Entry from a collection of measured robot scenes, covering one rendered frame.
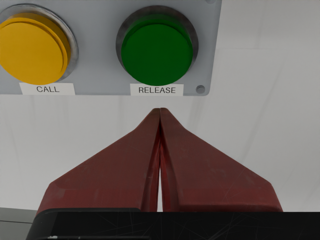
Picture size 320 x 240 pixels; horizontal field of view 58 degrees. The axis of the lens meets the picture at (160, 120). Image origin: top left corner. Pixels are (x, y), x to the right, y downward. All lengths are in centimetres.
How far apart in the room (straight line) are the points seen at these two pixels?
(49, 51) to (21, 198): 33
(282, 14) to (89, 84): 18
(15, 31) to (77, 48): 3
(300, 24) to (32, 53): 23
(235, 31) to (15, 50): 19
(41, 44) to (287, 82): 24
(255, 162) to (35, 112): 27
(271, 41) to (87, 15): 18
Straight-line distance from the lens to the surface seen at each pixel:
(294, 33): 30
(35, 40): 17
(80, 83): 19
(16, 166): 42
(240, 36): 29
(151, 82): 17
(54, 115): 35
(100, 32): 17
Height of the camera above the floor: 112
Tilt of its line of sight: 52 degrees down
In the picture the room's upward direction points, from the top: 180 degrees clockwise
